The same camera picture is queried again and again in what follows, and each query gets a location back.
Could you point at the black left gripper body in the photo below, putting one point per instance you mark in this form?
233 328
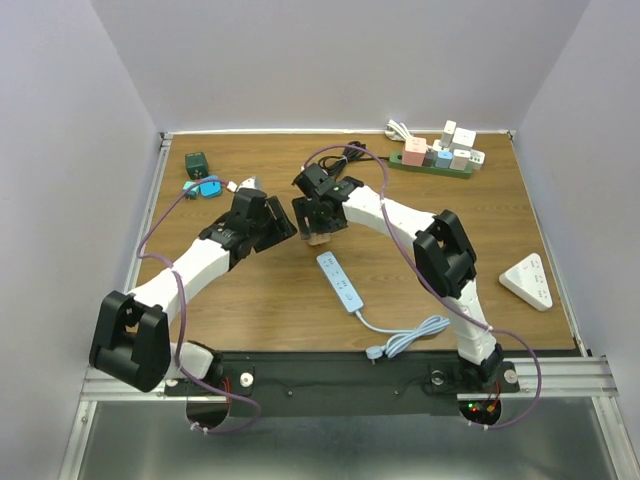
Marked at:
270 231

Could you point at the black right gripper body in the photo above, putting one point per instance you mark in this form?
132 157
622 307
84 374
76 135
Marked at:
304 207

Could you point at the orange cube adapter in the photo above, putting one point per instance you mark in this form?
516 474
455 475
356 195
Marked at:
317 239

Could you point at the light blue power strip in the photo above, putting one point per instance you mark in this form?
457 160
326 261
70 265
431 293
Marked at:
384 317

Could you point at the blue square adapter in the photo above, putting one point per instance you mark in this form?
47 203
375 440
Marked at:
210 188

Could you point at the teal usb charger plug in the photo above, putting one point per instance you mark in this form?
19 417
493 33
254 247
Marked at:
191 190

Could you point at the dark green charger plug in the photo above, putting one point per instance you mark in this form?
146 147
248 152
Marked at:
196 165

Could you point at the dark green power strip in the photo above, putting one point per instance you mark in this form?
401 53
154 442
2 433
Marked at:
395 162

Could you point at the pink cube adapter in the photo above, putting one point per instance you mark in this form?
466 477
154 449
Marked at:
414 151

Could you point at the white square adapter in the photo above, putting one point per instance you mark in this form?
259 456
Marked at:
460 159

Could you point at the white triangular power strip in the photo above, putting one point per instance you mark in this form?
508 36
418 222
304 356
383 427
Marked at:
527 280

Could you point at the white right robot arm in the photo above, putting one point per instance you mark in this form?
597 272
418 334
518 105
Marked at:
443 258

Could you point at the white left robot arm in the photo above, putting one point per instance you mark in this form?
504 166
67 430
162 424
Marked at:
132 337

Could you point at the dark grey small adapter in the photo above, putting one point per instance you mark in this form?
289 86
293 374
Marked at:
429 158

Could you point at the light blue small adapter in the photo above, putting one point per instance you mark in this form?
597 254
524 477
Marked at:
443 159

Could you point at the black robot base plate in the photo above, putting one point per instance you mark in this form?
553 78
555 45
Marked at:
325 405

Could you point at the aluminium front rail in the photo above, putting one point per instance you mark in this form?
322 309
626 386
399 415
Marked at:
289 375

